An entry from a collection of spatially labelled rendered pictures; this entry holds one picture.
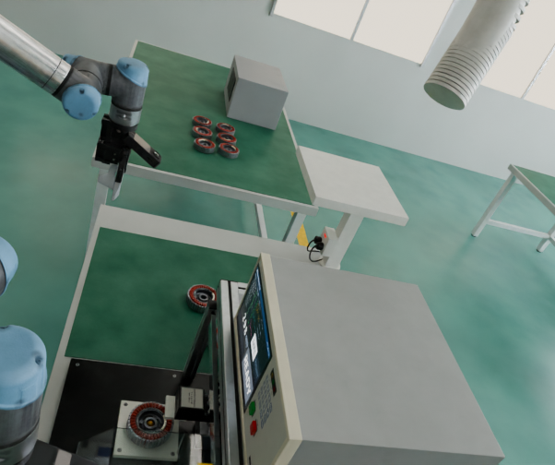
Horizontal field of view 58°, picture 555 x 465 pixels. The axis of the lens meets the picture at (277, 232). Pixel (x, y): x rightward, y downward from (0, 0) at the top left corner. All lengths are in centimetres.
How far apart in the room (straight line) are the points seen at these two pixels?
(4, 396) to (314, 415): 46
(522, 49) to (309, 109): 239
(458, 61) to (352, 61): 386
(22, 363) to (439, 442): 65
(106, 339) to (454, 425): 100
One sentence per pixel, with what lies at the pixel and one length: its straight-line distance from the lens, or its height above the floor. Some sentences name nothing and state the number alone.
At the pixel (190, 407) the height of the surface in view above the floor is 92.
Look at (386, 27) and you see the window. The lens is 569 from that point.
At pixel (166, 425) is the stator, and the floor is 82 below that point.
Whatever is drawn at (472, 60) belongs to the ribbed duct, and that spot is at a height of 171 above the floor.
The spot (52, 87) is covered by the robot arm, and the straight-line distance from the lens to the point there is 118.
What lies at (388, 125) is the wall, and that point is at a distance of 610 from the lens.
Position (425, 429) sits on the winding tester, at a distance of 92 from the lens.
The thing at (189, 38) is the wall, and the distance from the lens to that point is 542.
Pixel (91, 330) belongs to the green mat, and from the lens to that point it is 160.
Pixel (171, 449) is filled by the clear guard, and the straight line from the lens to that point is 103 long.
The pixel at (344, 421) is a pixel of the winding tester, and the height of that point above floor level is 132.
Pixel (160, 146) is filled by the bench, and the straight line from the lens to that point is 262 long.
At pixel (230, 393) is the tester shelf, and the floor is 111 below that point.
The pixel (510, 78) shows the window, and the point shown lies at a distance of 648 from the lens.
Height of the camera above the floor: 193
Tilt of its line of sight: 32 degrees down
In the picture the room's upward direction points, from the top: 23 degrees clockwise
